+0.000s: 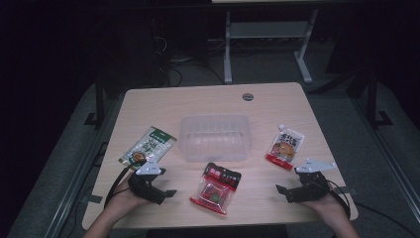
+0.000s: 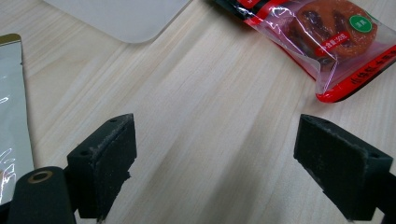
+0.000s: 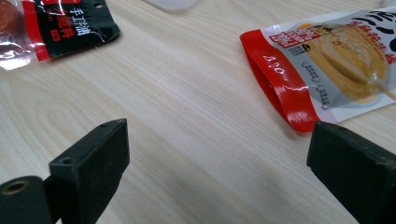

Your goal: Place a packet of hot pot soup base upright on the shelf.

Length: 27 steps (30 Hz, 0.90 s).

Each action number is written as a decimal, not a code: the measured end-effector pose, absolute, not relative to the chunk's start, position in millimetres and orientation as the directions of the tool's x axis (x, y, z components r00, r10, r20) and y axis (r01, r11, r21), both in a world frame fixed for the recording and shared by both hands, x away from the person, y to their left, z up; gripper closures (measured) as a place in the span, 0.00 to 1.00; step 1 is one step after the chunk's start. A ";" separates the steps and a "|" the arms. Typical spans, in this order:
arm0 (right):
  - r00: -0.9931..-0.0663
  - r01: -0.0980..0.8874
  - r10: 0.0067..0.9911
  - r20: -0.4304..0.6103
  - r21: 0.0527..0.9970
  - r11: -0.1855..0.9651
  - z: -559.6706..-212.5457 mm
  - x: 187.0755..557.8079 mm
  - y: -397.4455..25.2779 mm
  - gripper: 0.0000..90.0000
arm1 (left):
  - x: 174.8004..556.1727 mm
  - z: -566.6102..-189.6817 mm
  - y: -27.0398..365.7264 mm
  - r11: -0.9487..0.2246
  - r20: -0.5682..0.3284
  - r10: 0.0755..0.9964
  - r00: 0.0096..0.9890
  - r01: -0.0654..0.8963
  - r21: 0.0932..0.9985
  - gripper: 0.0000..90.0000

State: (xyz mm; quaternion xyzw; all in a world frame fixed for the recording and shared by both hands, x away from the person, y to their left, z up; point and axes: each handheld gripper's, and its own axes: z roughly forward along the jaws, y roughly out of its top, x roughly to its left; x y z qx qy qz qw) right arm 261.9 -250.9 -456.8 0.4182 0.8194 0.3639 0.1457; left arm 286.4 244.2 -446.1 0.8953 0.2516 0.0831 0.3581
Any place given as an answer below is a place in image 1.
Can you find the person's left hand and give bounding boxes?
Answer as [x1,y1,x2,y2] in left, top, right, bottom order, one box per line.
[104,172,151,217]

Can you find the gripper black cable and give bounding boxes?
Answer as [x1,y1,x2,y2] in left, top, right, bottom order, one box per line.
[325,178,352,220]
[103,162,142,208]

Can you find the white spout pouch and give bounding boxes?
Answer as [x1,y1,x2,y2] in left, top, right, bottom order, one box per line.
[264,123,306,172]

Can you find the white metal stand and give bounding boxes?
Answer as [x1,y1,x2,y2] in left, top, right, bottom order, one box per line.
[223,8,320,85]

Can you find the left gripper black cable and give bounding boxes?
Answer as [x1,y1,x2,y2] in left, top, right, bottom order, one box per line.
[103,162,142,208]

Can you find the black metal stand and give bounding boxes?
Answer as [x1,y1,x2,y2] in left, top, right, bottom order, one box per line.
[364,68,394,129]
[83,81,107,129]

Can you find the black cables on floor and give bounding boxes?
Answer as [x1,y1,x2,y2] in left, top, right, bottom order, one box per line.
[164,56,226,88]

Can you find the aluminium floor rail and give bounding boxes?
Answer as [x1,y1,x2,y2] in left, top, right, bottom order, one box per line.
[350,95,420,216]
[43,95,125,238]

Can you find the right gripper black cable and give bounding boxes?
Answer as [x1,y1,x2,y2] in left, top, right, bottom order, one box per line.
[325,178,352,220]

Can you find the black floor cable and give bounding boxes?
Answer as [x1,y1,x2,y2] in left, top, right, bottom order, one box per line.
[355,201,420,238]

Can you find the green snack packet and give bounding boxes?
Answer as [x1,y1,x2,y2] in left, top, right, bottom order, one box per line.
[118,125,178,172]

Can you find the clear plastic container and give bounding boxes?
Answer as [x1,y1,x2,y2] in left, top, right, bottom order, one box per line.
[178,114,254,164]

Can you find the person's right hand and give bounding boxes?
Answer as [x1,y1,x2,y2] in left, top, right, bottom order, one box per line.
[299,188,352,221]

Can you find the red and black snack packet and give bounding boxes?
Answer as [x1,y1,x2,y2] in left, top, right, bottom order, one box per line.
[189,162,243,216]

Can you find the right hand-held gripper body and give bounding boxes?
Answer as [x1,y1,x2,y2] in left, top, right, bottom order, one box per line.
[284,157,338,204]

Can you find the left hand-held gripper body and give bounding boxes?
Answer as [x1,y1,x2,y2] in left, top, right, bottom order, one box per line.
[127,156,167,205]

